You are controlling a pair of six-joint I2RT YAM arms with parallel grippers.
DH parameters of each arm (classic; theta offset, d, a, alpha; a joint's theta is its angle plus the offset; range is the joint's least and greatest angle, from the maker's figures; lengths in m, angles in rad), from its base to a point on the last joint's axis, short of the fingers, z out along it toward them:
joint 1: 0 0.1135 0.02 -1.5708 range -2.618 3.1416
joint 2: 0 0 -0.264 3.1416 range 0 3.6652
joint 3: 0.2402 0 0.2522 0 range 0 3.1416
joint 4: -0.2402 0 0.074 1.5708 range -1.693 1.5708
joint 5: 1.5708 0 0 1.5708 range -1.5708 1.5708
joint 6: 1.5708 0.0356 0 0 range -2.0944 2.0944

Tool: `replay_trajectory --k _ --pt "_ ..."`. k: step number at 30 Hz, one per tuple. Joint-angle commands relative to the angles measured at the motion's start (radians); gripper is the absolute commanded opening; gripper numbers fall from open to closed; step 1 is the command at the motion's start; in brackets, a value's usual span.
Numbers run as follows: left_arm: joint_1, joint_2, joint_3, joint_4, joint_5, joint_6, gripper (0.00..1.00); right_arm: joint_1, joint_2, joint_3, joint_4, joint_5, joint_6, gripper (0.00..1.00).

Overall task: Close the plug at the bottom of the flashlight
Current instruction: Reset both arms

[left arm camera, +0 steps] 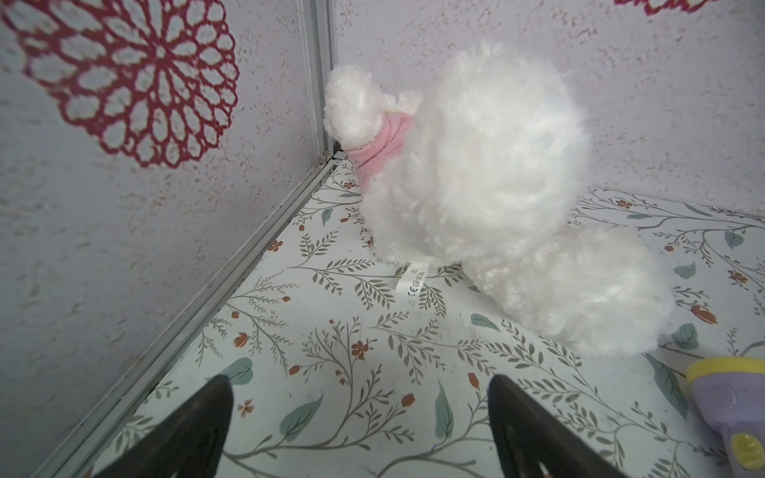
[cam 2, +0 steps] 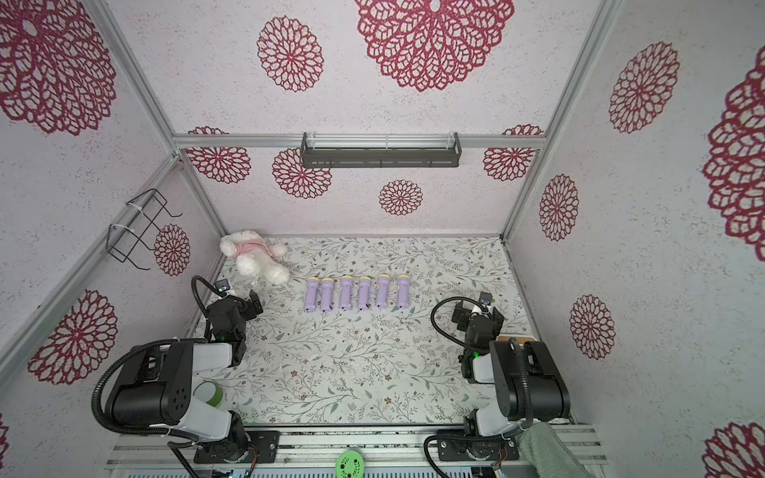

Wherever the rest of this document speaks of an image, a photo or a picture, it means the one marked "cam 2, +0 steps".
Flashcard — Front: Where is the purple flashlight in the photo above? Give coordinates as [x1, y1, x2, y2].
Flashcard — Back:
[340, 276, 355, 311]
[396, 275, 410, 310]
[358, 277, 372, 311]
[320, 278, 335, 313]
[304, 277, 320, 313]
[376, 274, 390, 310]

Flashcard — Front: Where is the white plush toy pink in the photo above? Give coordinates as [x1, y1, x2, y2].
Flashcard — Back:
[219, 230, 290, 286]

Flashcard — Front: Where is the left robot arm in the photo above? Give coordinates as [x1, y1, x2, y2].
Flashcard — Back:
[91, 276, 263, 465]

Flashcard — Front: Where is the black wall shelf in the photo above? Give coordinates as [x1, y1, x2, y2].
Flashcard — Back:
[299, 133, 462, 169]

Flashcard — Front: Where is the black wire wall rack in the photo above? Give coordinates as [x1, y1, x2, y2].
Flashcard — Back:
[105, 188, 182, 271]

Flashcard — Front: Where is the green tape roll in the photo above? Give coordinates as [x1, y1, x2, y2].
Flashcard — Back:
[193, 380, 224, 407]

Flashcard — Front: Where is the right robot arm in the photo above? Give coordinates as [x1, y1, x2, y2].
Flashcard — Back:
[422, 293, 571, 477]

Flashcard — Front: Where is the green cloth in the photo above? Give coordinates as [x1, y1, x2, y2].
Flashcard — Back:
[517, 422, 592, 478]

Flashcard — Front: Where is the green round disc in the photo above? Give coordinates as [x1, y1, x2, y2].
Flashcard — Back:
[335, 449, 365, 478]

